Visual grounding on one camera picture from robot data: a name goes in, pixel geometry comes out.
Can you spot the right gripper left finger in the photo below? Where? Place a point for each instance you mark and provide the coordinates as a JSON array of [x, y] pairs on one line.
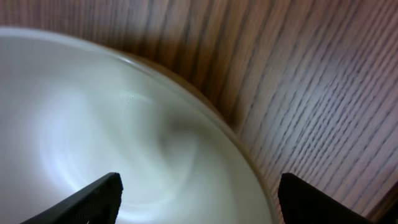
[[97, 203]]

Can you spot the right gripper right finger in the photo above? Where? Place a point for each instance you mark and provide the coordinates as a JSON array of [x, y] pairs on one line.
[[302, 203]]

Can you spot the cream bowl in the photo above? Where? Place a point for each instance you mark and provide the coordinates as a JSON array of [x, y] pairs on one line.
[[73, 111]]

